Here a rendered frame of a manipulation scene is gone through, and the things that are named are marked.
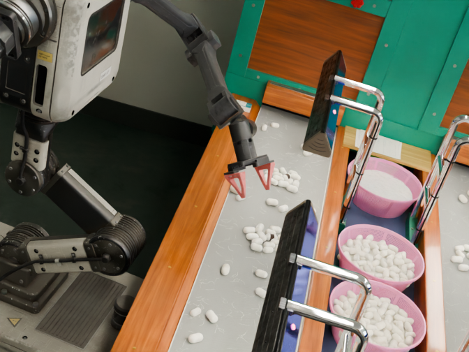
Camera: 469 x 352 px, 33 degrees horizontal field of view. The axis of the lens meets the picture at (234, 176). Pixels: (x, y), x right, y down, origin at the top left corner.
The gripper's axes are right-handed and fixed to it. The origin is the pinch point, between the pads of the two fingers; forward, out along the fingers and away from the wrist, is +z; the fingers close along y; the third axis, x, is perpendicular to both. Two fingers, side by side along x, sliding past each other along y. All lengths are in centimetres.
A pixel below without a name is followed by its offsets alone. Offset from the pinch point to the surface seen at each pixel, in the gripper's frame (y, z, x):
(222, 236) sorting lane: 4.2, 11.0, -13.5
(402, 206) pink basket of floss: -65, 21, -1
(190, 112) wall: -111, -30, -153
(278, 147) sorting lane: -49, -8, -36
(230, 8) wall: -116, -72, -111
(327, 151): -14.8, -5.9, 16.2
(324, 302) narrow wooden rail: 0.1, 32.0, 15.9
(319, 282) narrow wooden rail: -4.9, 28.1, 11.2
